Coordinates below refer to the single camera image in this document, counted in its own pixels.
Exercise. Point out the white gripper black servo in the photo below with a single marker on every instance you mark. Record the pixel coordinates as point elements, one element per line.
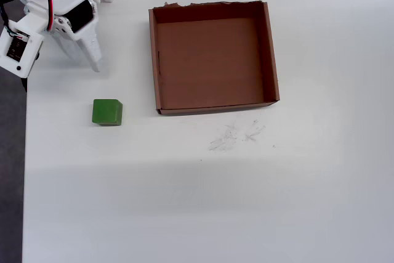
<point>80,18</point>

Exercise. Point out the green wooden cube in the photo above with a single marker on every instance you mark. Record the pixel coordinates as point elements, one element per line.
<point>106,112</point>

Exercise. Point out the brown cardboard box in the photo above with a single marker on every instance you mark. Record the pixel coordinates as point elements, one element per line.
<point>209,63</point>

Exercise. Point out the white camera mount circuit board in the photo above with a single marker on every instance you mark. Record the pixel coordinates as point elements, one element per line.
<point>27,56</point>

